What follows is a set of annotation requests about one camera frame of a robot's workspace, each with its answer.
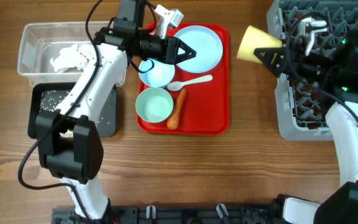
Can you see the black rectangular tray bin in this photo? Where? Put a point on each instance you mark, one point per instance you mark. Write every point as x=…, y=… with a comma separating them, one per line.
x=35, y=102

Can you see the mint green bowl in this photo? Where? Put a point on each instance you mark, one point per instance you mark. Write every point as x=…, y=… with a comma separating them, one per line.
x=154, y=105

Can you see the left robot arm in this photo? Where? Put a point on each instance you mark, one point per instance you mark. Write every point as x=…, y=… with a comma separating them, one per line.
x=67, y=138

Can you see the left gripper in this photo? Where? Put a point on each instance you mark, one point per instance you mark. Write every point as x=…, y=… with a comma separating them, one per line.
x=172, y=48

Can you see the grey dishwasher rack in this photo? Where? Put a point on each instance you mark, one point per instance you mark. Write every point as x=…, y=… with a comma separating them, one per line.
x=299, y=114

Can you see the white plastic spoon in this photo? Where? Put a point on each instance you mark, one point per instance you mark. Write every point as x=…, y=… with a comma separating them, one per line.
x=175, y=86

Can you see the white rice grains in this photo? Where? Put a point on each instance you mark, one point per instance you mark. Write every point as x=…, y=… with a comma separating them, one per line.
x=106, y=124

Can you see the orange carrot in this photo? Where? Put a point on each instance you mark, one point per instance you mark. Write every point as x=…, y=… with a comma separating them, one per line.
x=174, y=120

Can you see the red serving tray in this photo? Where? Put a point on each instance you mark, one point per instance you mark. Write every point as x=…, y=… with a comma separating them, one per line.
x=206, y=108

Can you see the clear plastic bin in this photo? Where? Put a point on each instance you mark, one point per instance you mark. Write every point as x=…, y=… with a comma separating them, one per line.
x=40, y=43

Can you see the white tissue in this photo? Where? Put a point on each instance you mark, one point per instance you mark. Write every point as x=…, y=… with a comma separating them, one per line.
x=73, y=57

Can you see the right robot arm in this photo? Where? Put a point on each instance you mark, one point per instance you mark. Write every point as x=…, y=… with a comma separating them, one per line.
x=338, y=80

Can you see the yellow plastic cup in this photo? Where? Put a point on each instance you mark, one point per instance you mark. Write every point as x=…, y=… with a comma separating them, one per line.
x=255, y=38

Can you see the light blue bowl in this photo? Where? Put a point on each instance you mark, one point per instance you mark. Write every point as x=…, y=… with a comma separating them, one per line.
x=156, y=74

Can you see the large light blue plate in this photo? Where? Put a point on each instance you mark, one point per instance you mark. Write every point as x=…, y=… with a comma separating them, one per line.
x=208, y=47

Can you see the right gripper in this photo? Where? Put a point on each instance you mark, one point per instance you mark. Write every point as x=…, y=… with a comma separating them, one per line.
x=282, y=63

